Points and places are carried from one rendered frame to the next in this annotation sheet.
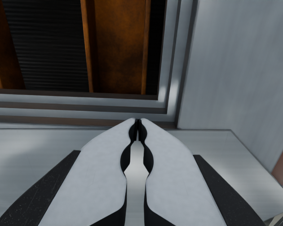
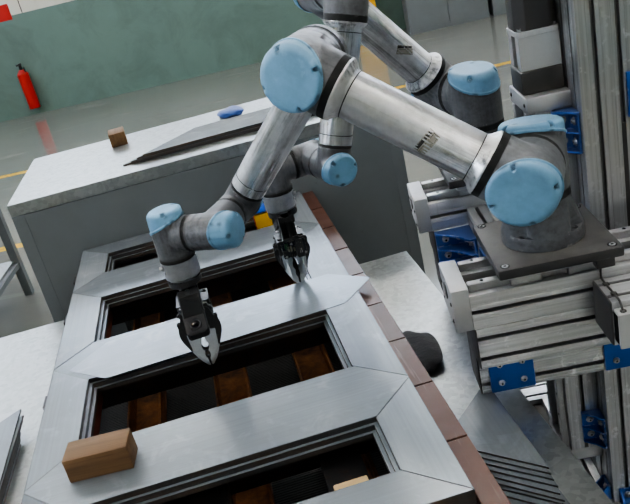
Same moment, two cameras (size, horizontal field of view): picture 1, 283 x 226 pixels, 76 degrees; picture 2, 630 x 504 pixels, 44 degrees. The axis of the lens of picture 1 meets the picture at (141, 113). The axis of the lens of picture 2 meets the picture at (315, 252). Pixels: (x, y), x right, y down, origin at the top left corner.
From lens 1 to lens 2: 1.97 m
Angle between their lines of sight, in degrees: 95
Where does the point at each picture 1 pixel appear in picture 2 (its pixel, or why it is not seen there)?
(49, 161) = (274, 296)
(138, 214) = (309, 298)
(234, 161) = (334, 277)
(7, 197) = (257, 310)
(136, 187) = (305, 292)
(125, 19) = not seen: hidden behind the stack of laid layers
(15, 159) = (263, 299)
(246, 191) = (345, 280)
